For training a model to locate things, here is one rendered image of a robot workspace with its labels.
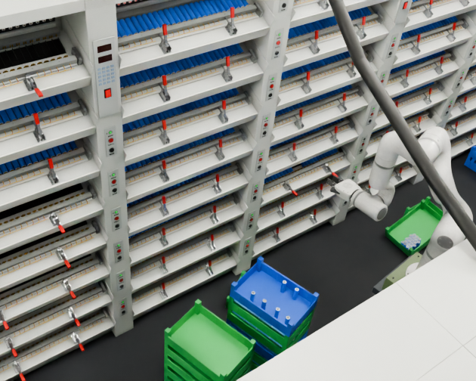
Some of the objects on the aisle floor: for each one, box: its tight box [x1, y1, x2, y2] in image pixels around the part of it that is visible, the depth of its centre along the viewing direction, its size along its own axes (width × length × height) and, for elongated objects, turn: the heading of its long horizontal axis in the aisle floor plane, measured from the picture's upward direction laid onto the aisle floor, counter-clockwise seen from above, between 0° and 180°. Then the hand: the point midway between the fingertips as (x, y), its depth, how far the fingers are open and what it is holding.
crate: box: [385, 199, 442, 256], centre depth 340 cm, size 30×20×8 cm
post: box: [232, 0, 294, 275], centre depth 263 cm, size 20×9×169 cm, turn 30°
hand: (333, 181), depth 287 cm, fingers open, 3 cm apart
